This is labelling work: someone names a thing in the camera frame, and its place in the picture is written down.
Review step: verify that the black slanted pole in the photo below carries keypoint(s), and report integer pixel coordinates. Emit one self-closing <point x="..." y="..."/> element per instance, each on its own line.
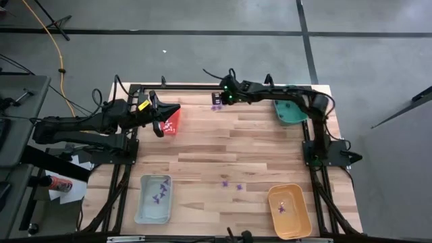
<point x="423" y="96"/>

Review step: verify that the black table edge bracket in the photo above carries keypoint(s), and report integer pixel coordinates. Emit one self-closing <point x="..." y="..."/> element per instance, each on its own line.
<point x="163" y="81"/>
<point x="269" y="79"/>

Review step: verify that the yellow tape tag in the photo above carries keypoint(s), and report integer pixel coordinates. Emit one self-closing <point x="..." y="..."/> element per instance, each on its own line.
<point x="144" y="105"/>

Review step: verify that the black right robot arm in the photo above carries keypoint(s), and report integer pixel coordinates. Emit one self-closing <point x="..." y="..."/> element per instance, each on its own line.
<point x="303" y="98"/>

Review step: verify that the black caster wheel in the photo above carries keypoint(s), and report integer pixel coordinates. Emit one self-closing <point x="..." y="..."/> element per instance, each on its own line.
<point x="32" y="229"/>

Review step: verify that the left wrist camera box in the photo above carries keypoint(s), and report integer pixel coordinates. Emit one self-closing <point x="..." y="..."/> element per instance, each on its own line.
<point x="142" y="97"/>

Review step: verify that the yellow plastic bin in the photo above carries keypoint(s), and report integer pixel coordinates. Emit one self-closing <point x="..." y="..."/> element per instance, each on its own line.
<point x="293" y="226"/>

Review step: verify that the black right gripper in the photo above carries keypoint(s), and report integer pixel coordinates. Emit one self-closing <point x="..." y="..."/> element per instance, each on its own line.
<point x="233" y="89"/>

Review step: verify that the silver metal bracket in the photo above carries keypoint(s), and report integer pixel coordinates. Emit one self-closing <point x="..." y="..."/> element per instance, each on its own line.
<point x="314" y="240"/>
<point x="125" y="239"/>

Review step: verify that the pale grey plastic bin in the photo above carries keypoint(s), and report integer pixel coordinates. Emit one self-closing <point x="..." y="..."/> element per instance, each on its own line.
<point x="148" y="212"/>

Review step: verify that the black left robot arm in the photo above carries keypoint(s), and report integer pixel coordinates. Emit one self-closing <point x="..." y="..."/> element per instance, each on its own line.
<point x="84" y="128"/>

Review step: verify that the orange and black can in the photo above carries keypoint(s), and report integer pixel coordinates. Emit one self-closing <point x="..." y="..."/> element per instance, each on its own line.
<point x="60" y="184"/>

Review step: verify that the white paper sheets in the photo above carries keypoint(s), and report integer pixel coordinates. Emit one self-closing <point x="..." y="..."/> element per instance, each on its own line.
<point x="76" y="192"/>

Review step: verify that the black tripod stand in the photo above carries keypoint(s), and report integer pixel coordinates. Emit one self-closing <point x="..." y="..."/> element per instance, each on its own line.
<point x="55" y="24"/>

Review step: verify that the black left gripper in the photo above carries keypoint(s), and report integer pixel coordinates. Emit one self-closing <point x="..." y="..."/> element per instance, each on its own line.
<point x="152" y="114"/>

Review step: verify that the teal plastic bin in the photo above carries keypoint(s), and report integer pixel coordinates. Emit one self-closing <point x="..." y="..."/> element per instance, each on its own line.
<point x="293" y="116"/>

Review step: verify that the black clamp tool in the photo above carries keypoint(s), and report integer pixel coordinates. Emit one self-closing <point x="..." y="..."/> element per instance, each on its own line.
<point x="25" y="95"/>

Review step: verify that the black metal beam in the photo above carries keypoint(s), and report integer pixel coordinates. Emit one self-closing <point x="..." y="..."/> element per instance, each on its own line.
<point x="54" y="163"/>

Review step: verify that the grey side table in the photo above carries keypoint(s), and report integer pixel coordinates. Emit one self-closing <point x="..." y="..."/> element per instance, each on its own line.
<point x="23" y="145"/>

